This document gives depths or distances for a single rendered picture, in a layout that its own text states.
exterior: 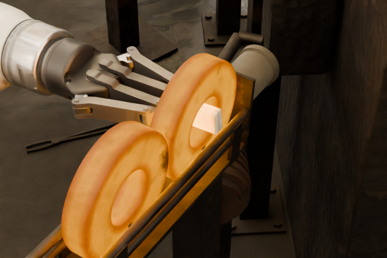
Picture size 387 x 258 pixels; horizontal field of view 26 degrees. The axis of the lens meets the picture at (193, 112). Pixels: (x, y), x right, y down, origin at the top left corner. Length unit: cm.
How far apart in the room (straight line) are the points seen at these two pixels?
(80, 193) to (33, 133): 117
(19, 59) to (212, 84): 26
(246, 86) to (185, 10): 130
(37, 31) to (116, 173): 30
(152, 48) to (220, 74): 122
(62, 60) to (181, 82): 18
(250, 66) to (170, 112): 19
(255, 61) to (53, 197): 87
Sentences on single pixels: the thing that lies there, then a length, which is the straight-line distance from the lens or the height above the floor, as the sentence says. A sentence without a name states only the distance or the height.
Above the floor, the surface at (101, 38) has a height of 1.
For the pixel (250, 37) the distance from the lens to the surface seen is 126.
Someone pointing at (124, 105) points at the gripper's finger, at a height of 72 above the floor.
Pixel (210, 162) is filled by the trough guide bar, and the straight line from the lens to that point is 100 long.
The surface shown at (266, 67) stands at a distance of 110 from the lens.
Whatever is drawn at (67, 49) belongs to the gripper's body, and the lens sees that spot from 105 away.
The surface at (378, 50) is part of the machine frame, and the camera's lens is 103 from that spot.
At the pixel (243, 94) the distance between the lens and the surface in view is 104.
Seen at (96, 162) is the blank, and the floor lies 79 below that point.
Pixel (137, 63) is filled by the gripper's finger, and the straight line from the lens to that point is 106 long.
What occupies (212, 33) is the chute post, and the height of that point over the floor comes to 1.
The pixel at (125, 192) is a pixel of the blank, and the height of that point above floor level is 70.
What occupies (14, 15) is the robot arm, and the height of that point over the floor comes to 73.
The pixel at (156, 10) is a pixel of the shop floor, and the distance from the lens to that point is 233.
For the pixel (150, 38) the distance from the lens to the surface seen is 221.
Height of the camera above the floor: 140
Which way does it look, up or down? 44 degrees down
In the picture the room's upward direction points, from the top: straight up
